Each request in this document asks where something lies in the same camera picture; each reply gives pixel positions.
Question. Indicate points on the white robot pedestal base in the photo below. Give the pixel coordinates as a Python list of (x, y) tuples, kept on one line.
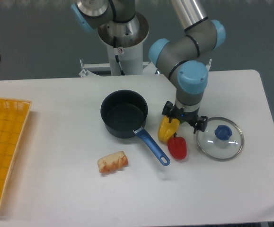
[(124, 42)]

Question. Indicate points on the glass lid with blue knob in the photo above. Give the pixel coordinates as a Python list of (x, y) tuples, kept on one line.
[(222, 140)]

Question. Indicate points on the dark saucepan with blue handle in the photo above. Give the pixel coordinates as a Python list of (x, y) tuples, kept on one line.
[(124, 113)]

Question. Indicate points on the yellow woven basket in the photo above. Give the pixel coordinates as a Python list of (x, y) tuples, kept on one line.
[(13, 117)]

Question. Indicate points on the yellow bell pepper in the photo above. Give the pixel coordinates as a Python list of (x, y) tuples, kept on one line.
[(168, 127)]

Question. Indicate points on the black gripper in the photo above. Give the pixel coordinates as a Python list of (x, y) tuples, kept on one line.
[(187, 114)]

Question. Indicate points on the toasted bread piece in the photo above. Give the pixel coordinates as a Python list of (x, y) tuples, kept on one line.
[(112, 162)]

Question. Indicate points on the red bell pepper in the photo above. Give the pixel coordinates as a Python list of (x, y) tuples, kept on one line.
[(177, 147)]

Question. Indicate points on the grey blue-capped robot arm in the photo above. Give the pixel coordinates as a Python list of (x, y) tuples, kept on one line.
[(190, 78)]

